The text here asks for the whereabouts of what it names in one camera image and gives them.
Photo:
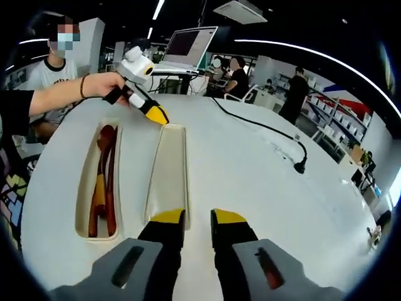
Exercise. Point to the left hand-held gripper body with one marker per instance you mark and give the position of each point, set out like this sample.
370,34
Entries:
134,67

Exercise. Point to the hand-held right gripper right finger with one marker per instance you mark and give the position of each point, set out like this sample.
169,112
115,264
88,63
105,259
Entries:
232,251

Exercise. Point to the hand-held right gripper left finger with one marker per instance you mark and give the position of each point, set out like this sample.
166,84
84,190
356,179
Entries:
163,251

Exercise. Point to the brown wooden spoon utensil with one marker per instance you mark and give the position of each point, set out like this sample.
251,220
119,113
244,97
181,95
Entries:
107,135

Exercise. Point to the beige cutlery case lid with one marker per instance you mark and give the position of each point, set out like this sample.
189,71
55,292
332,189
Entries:
170,175

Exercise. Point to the brown wooden fork utensil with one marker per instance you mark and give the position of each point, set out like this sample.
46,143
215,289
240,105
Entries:
94,219

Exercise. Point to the beige cutlery case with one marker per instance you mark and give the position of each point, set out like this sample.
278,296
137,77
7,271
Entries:
82,200

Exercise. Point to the person's left hand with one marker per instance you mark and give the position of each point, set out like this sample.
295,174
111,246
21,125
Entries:
103,84

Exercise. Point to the laptop stand table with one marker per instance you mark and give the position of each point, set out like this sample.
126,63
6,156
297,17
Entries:
175,72

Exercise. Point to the silver open laptop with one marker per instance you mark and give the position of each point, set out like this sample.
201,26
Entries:
188,44

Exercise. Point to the ceiling light strip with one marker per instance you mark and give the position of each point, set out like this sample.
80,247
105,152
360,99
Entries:
329,58
158,9

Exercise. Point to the white visitor chair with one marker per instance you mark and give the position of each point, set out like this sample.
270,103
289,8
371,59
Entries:
247,94

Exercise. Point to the ceiling air conditioner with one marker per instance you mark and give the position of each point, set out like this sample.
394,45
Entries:
241,11

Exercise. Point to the small white brown toy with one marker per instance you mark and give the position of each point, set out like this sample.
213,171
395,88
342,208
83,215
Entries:
374,235

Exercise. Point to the person's black printed shirt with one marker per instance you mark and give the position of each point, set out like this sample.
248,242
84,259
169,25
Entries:
12,150

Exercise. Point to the shelf with white boxes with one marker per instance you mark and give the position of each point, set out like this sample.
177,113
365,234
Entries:
338,116

